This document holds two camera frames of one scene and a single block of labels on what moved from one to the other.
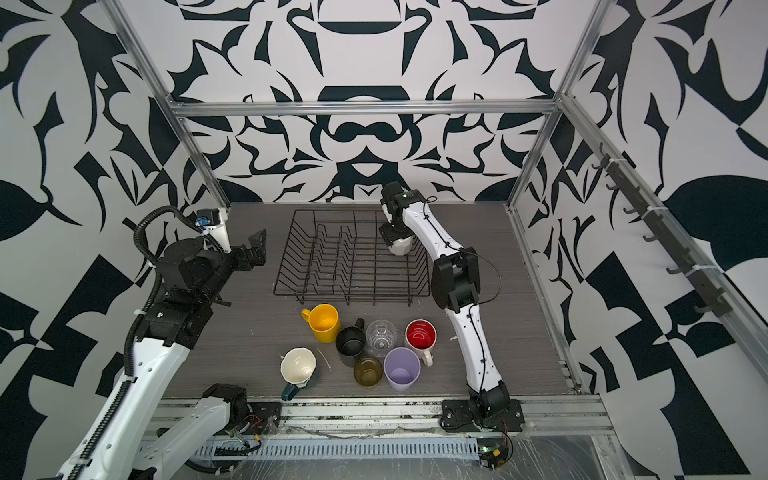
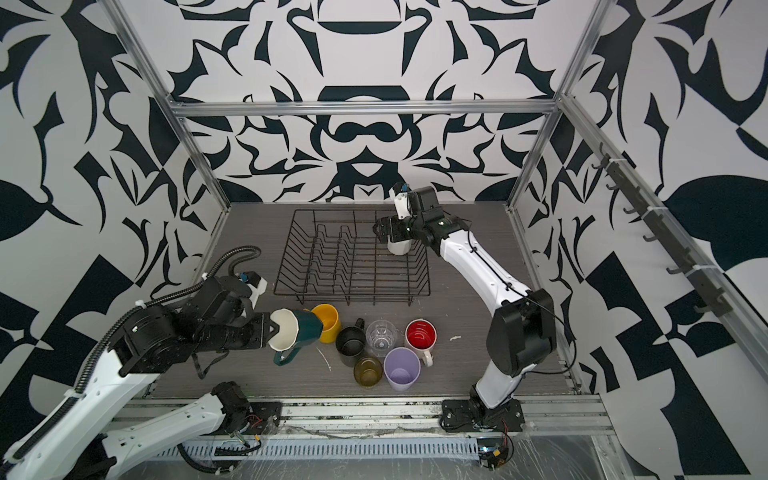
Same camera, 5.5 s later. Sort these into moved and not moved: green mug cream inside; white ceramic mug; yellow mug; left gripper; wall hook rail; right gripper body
Moved: left gripper; green mug cream inside
Not moved: white ceramic mug; right gripper body; yellow mug; wall hook rail
